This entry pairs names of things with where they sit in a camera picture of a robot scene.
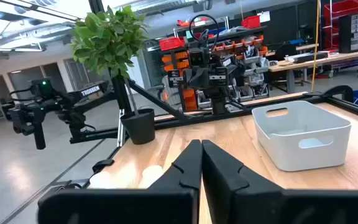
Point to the black aluminium table frame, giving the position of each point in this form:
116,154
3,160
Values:
179,122

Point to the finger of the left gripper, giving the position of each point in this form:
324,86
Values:
194,77
205,77

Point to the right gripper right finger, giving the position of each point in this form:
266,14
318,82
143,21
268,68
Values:
244,202

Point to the white plastic basket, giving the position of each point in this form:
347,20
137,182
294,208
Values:
306,155

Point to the silver aluminium extrusion post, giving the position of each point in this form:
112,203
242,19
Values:
121,133

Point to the wooden workbench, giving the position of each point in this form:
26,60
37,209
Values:
322,61

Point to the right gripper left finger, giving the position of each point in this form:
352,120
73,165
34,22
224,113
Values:
166,202

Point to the white pill bottle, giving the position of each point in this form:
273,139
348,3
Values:
152,175
104,181

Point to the green potted plant black pot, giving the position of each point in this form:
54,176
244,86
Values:
107,40

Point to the rack with orange bins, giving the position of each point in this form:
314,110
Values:
182,62

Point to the yellow slanted pole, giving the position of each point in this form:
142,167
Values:
315,46

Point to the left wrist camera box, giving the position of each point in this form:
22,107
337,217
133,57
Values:
199,56

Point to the red shelving unit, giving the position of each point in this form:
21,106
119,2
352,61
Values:
340,7

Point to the red plastic bin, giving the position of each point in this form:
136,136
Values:
251,22
171,43

